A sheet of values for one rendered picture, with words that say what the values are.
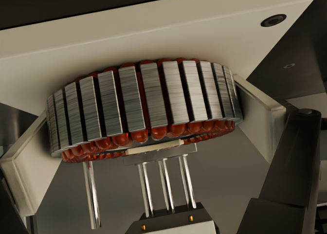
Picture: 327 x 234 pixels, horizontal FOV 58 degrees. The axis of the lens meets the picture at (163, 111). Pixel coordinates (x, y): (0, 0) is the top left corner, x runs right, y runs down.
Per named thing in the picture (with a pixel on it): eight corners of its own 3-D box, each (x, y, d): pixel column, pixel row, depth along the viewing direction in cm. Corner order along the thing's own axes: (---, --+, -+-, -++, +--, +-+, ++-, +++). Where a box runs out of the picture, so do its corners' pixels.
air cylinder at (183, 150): (115, 113, 30) (123, 167, 29) (187, 99, 30) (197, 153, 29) (123, 120, 35) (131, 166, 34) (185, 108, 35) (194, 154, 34)
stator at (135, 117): (-1, 81, 13) (6, 166, 12) (251, 31, 13) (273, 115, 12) (81, 119, 24) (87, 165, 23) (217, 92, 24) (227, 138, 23)
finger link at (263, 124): (269, 109, 13) (286, 106, 13) (226, 75, 19) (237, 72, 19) (272, 170, 14) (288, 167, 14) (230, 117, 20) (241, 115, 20)
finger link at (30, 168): (36, 215, 13) (19, 219, 13) (68, 148, 20) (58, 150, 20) (13, 158, 12) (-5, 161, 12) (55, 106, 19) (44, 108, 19)
